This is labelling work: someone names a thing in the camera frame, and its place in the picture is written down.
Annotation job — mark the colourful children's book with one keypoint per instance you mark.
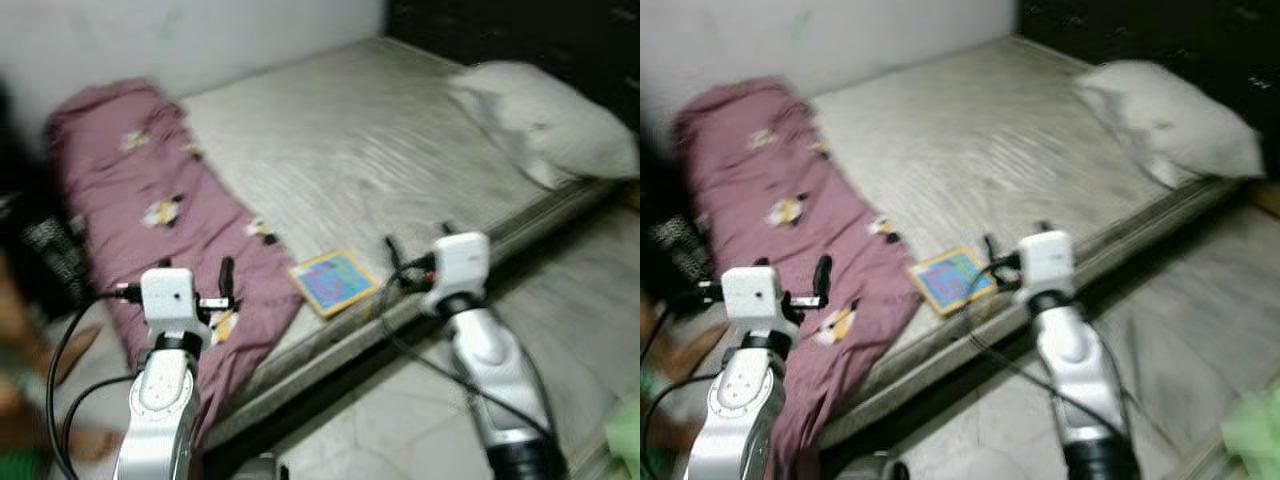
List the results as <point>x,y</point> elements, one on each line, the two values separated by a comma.
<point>335,283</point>
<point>950,280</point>

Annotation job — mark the silver left robot leg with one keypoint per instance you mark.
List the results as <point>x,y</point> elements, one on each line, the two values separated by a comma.
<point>875,466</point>
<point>260,468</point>

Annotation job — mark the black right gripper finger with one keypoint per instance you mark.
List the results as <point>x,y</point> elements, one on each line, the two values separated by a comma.
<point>395,256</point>
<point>990,253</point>

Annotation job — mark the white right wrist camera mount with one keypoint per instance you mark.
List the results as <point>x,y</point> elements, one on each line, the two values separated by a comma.
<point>462,265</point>
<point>1045,260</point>

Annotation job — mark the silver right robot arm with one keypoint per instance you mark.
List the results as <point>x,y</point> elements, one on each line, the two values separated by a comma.
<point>1070,350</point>
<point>490,350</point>

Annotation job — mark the purple penguin print blanket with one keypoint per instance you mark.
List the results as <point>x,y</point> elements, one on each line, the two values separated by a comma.
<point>760,190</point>
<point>130,200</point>

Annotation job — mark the white pillow green tree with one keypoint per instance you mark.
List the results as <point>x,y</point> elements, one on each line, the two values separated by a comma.
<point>1170,125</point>
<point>540,120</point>

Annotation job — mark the black bag white lettering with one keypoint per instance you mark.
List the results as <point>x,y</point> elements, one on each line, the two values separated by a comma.
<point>50,255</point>
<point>680,255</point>

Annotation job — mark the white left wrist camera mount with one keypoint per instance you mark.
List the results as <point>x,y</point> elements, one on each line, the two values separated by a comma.
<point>168,295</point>
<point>750,293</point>

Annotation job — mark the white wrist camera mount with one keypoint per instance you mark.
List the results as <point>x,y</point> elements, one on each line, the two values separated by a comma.
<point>168,295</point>
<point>1045,260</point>
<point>462,265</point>
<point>750,293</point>

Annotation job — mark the dark tufted headboard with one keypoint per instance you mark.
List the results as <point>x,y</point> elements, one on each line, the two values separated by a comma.
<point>520,30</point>
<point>1150,25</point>

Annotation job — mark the light green cloth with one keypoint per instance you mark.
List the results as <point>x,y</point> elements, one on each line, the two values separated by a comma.
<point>622,445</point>
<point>1250,430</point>

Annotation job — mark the white quilted mattress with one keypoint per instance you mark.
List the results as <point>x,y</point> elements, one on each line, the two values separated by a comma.
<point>350,150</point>
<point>960,140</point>

